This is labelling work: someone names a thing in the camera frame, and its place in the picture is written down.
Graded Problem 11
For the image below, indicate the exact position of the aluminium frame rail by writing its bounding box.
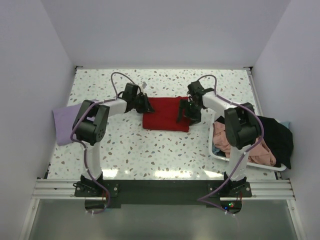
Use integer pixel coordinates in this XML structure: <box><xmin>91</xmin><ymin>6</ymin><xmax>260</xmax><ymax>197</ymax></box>
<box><xmin>20</xmin><ymin>178</ymin><xmax>306</xmax><ymax>240</ymax></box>

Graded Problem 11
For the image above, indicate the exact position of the light blue garment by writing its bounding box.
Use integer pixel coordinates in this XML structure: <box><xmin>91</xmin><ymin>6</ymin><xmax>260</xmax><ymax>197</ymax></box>
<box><xmin>280</xmin><ymin>121</ymin><xmax>290</xmax><ymax>129</ymax></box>

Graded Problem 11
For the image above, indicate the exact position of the folded lavender t shirt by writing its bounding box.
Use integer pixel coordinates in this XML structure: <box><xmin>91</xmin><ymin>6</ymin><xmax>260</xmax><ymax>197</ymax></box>
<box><xmin>52</xmin><ymin>103</ymin><xmax>82</xmax><ymax>146</ymax></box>

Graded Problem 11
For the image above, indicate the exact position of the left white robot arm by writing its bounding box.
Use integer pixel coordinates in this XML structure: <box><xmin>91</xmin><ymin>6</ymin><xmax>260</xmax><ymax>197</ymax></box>
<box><xmin>70</xmin><ymin>83</ymin><xmax>155</xmax><ymax>196</ymax></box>

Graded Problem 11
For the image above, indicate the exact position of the dark blue garment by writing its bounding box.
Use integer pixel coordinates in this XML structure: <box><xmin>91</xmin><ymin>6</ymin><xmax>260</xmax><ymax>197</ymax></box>
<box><xmin>212</xmin><ymin>148</ymin><xmax>226</xmax><ymax>158</ymax></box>

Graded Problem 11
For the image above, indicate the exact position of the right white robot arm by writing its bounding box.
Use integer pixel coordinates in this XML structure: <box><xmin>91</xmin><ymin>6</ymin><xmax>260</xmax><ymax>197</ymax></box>
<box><xmin>176</xmin><ymin>80</ymin><xmax>264</xmax><ymax>197</ymax></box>

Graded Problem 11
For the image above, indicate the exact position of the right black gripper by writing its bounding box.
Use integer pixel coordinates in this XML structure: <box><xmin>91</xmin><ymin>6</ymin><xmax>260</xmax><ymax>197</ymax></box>
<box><xmin>176</xmin><ymin>98</ymin><xmax>203</xmax><ymax>126</ymax></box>

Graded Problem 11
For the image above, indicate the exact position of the pink t shirt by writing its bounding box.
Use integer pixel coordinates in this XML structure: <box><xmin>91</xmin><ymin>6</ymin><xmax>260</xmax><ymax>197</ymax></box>
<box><xmin>212</xmin><ymin>121</ymin><xmax>277</xmax><ymax>167</ymax></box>

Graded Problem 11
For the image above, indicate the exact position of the black t shirt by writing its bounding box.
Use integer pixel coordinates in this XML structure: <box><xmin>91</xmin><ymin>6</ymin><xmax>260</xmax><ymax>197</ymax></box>
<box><xmin>217</xmin><ymin>115</ymin><xmax>294</xmax><ymax>170</ymax></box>

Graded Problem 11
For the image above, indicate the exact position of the red t shirt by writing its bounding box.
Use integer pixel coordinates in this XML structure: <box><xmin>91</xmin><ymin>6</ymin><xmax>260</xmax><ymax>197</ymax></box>
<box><xmin>142</xmin><ymin>96</ymin><xmax>190</xmax><ymax>133</ymax></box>

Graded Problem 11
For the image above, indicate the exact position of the white laundry basket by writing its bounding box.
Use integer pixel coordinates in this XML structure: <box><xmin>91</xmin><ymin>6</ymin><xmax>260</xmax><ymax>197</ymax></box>
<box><xmin>207</xmin><ymin>120</ymin><xmax>288</xmax><ymax>172</ymax></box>

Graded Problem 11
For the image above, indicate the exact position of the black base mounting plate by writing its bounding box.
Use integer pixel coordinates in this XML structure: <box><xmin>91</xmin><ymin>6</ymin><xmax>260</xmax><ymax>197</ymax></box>
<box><xmin>73</xmin><ymin>179</ymin><xmax>252</xmax><ymax>214</ymax></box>

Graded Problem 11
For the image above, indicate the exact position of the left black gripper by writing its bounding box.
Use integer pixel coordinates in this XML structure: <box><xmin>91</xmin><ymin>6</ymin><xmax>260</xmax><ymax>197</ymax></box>
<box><xmin>132</xmin><ymin>93</ymin><xmax>154</xmax><ymax>114</ymax></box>

